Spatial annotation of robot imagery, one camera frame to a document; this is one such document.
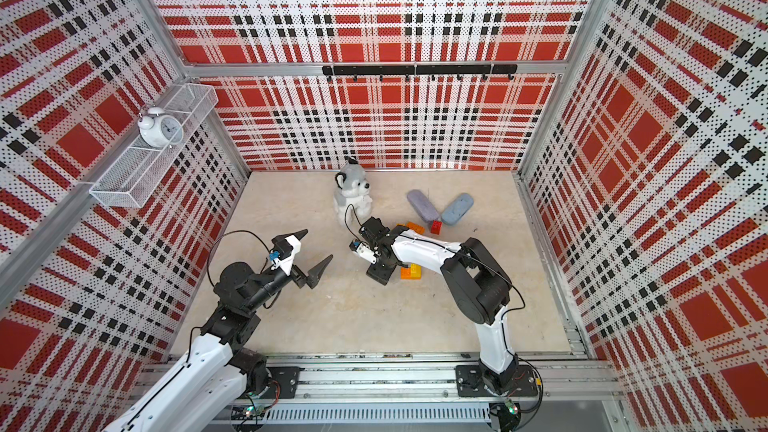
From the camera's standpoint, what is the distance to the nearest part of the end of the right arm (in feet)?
2.23

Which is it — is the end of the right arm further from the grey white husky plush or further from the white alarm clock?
the white alarm clock

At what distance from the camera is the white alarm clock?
0.70 m

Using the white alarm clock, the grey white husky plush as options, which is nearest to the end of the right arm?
the grey white husky plush

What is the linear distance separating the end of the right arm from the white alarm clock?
525 mm
